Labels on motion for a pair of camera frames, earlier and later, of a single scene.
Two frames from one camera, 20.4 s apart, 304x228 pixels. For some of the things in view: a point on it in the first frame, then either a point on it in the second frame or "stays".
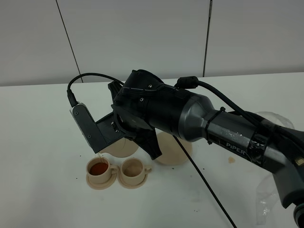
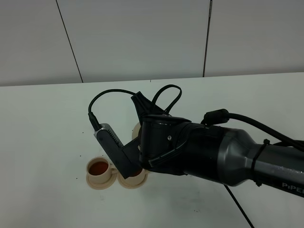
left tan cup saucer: [102, 186] stays
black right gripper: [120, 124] -> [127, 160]
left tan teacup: [99, 171] stays
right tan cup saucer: [129, 186] stays
